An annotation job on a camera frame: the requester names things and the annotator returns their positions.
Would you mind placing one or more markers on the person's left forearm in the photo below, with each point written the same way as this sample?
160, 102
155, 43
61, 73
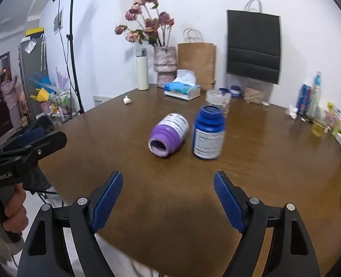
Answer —
0, 245

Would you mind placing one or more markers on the colourful snack packets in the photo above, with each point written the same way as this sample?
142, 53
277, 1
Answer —
336, 119

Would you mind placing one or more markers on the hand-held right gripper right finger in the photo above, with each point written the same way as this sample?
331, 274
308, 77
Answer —
228, 202

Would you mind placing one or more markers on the blue plastic bottle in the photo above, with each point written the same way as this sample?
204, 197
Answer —
208, 132

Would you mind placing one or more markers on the purple plastic bottle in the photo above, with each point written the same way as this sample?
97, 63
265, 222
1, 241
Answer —
170, 134

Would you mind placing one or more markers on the cart with small bottles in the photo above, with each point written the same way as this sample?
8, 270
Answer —
58, 106

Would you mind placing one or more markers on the glass of yellow liquid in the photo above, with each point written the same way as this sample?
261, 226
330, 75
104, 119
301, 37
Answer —
319, 126

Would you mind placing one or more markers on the black paper bag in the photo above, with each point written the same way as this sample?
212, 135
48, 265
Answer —
254, 43

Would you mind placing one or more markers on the wall picture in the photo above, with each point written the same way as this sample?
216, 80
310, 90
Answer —
58, 20

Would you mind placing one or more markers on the grey refrigerator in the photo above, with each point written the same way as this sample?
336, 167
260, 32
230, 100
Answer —
32, 60

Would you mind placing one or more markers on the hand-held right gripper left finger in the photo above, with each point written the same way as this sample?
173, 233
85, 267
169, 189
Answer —
108, 199

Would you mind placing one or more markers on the yellow box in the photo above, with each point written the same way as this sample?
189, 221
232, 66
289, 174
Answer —
35, 31

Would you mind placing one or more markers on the blue drink can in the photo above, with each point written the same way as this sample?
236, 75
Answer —
302, 99

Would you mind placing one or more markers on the dried pink flowers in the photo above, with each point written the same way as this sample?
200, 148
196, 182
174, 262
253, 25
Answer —
151, 23

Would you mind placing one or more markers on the person's left hand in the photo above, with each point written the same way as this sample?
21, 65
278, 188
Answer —
14, 210

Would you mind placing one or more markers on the clear bottle with blue cap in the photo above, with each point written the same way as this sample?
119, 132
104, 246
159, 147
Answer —
316, 95

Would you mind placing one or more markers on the black light stand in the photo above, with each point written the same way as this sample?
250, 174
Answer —
73, 49

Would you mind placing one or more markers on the small purple jar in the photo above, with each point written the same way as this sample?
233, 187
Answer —
235, 91

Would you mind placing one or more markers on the clear jar of grains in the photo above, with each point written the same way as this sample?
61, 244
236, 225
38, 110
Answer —
254, 94

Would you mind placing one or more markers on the white thermos bottle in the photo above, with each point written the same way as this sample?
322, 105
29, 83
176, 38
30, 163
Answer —
143, 69

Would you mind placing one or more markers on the blue tissue box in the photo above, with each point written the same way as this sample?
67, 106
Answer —
182, 89

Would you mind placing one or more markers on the pink speckled vase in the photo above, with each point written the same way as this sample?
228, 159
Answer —
164, 66

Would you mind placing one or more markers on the brown paper bag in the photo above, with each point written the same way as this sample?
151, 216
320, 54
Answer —
198, 63

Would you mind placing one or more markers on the purple paper decoration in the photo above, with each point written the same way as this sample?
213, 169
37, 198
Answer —
61, 78

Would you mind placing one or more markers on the small white crumpled paper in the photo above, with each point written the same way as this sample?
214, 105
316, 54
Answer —
127, 100

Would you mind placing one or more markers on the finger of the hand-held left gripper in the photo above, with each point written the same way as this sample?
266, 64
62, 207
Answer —
43, 144
32, 137

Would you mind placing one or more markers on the clear plastic cup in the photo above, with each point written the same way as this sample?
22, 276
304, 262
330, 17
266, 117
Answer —
218, 101

